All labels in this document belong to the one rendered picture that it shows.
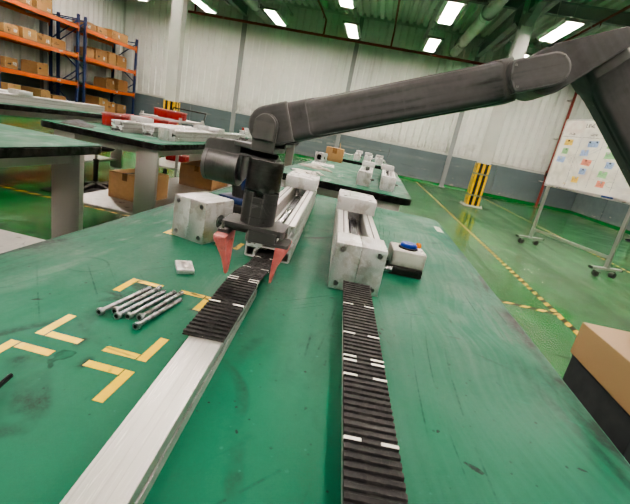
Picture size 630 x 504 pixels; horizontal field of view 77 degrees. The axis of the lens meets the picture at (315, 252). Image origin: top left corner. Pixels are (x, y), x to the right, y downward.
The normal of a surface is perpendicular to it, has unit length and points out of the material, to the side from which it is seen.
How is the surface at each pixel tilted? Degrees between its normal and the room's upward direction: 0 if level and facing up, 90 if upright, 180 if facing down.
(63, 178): 90
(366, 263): 90
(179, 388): 0
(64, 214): 90
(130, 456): 0
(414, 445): 0
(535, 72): 89
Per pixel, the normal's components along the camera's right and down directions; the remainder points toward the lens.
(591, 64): -0.15, 0.25
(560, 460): 0.19, -0.94
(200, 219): -0.42, 0.18
